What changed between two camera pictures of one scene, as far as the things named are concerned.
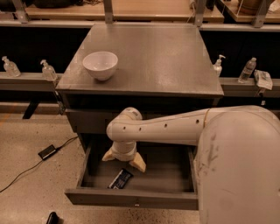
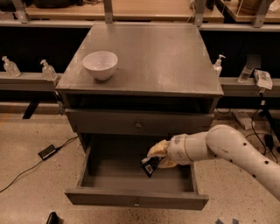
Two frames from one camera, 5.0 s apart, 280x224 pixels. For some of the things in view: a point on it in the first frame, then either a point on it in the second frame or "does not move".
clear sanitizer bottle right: [217, 66] does not move
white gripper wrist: [123, 155] to [176, 149]
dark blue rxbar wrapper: [122, 179] to [150, 165]
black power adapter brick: [46, 151] does not move
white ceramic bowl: [101, 65] does not move
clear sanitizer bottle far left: [11, 69] does not move
